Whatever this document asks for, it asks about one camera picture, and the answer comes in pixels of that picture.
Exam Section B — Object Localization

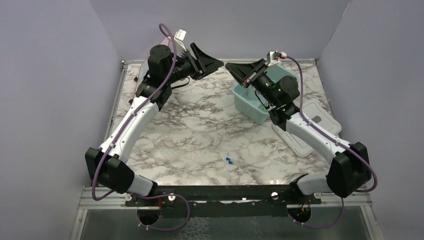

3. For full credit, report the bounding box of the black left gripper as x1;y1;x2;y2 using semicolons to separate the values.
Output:
164;42;224;84

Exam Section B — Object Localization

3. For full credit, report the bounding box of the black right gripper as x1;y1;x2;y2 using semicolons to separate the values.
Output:
225;58;280;107

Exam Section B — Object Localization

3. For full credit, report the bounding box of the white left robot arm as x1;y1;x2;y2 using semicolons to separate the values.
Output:
85;42;224;206

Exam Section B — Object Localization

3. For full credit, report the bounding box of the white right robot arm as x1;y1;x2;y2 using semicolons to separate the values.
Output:
225;59;375;204

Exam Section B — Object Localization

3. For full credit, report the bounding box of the teal plastic bin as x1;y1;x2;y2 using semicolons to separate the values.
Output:
231;64;300;125

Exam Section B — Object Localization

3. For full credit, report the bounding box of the pink framed whiteboard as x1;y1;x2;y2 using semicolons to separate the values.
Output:
132;36;171;99

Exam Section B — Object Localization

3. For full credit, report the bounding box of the white bin lid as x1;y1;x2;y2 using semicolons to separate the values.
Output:
272;100;345;163

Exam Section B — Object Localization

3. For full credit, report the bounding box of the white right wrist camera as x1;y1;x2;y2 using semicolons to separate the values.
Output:
266;51;287;66

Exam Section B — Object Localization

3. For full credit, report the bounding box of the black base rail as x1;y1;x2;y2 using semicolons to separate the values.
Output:
125;184;321;218

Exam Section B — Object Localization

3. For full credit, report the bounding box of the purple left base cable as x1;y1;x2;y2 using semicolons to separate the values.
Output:
136;194;192;232

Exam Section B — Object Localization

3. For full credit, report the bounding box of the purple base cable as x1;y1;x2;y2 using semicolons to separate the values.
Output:
287;198;346;230
136;194;192;232

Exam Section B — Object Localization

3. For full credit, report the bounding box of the aluminium frame rail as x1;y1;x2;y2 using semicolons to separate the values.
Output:
77;186;133;210

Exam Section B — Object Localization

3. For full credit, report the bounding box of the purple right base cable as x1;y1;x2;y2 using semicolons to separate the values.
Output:
287;198;346;230

